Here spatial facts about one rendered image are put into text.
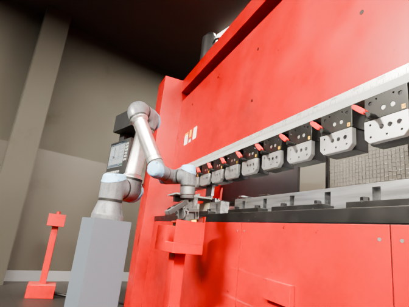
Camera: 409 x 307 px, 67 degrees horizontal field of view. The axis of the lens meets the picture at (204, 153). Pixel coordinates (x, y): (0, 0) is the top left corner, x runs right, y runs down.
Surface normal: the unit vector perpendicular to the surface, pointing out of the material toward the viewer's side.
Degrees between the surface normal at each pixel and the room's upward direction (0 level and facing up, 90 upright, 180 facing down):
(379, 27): 90
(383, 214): 90
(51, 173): 90
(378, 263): 90
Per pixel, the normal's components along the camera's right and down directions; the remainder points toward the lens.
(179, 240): 0.54, -0.16
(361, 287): -0.91, -0.20
